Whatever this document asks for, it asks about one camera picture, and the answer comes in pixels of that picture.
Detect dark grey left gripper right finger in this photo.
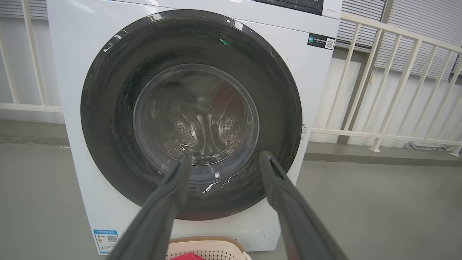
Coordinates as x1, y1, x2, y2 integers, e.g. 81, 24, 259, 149
259, 151, 349, 260

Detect cream perforated laundry basket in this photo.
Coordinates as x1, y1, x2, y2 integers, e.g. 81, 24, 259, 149
165, 237, 252, 260

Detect grey window blinds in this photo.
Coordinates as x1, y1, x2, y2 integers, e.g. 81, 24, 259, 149
0, 0, 49, 20
337, 0, 462, 82

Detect white front-load washing machine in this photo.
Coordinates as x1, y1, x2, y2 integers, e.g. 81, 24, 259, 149
46, 0, 343, 255

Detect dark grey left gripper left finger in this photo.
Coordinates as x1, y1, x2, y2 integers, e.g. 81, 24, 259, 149
106, 155, 193, 260

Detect round white filter cover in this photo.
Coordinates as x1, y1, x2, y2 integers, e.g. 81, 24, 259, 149
235, 229, 266, 252

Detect black QR code sticker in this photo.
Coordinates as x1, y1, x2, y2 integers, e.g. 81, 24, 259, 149
308, 33, 336, 51

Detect red garment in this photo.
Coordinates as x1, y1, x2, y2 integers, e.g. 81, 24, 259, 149
170, 252, 206, 260

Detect grey flat floor object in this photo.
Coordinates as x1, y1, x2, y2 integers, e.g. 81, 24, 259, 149
404, 142, 450, 151

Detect blue energy label sticker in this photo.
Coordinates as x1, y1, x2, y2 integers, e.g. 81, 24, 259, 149
93, 229, 119, 255

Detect cream metal railing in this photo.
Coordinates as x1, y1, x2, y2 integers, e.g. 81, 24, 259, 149
0, 0, 64, 113
310, 13, 462, 157

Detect black control panel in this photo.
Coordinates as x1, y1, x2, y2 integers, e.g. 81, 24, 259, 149
253, 0, 324, 16

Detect black ring glass washer door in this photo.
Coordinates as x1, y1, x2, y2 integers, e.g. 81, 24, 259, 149
80, 9, 303, 221

